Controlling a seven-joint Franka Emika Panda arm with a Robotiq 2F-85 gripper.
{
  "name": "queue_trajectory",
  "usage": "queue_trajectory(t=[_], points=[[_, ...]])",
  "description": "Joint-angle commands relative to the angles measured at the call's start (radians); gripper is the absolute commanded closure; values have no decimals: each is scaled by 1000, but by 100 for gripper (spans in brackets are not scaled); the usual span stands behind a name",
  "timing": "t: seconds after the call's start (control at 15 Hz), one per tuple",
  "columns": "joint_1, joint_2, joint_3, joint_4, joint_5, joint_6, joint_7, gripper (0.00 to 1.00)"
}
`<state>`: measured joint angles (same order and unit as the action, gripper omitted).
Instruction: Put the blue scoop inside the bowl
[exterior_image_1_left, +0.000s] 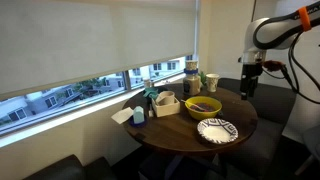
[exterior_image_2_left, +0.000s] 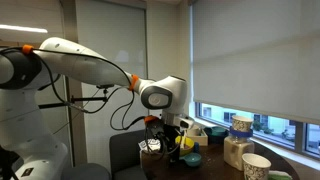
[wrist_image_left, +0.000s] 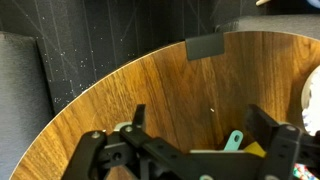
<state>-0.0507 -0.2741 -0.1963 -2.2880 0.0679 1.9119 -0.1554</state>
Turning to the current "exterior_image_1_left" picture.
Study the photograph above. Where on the round dark wooden table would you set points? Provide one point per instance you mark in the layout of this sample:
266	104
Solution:
186	128

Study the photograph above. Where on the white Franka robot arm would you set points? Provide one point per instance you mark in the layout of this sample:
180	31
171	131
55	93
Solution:
266	31

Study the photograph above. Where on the dark blue coaster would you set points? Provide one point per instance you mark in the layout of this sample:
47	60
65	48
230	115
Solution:
137	123

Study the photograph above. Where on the small green plant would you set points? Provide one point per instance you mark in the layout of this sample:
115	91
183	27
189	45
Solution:
202	78

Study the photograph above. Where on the black leather seat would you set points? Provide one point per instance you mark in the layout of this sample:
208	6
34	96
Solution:
71	169

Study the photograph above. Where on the light blue house-shaped container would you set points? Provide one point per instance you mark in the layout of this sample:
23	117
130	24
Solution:
138	115

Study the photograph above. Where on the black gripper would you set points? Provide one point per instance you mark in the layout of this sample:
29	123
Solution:
251	70

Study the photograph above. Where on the glass jar with blue band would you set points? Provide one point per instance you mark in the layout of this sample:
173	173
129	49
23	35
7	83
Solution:
191	82

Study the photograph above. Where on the grey mug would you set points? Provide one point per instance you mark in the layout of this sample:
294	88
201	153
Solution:
165	97

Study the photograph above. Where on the small white bottle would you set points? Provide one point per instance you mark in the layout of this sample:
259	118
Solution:
150	111

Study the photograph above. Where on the blue patterned paper plate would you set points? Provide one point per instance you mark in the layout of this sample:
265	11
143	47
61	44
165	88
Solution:
217	130

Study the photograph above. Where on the yellow bowl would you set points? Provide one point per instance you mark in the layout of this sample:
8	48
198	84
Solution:
203	107

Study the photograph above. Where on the white square box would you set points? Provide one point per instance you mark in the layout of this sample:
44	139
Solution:
166	108

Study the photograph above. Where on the dark grey sofa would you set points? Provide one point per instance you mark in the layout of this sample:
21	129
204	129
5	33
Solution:
266	126

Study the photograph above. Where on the white roller blind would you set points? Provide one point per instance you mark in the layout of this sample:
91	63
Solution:
93	40

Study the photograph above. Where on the patterned paper cup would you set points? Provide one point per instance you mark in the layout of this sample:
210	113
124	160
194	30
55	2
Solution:
212	82

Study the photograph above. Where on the teal cup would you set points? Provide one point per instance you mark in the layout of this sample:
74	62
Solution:
150	93

